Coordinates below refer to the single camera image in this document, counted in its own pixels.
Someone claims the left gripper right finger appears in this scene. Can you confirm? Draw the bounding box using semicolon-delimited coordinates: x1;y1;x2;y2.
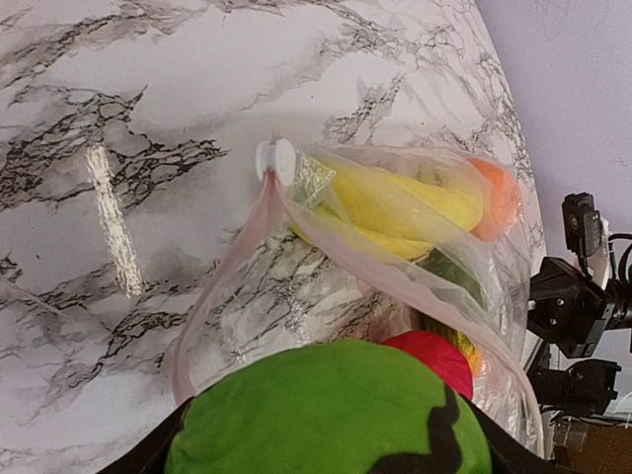
468;402;557;474

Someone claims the fake orange fruit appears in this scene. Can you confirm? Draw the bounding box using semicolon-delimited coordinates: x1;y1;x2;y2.
468;158;522;242

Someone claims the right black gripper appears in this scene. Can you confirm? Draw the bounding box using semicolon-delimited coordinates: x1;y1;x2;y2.
527;257;620;358

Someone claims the fake red food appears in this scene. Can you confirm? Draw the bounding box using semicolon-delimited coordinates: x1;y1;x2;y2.
382;330;474;400

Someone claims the fake yellow banana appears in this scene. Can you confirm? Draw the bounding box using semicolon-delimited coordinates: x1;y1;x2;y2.
286;147;490;261

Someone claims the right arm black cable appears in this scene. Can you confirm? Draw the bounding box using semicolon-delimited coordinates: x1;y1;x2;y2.
606;231;632;282

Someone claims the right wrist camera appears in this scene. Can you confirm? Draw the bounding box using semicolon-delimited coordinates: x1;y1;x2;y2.
560;193;613;287

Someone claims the fake green lettuce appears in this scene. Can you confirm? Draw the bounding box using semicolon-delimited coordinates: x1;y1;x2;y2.
165;340;493;473

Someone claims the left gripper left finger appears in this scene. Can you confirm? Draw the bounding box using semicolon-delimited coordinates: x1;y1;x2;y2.
98;398;194;474

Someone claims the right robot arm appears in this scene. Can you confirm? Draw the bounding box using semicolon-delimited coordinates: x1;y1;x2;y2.
526;257;631;418

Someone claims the clear zip top bag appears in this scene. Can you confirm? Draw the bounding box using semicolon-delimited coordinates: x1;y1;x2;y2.
171;139;544;454

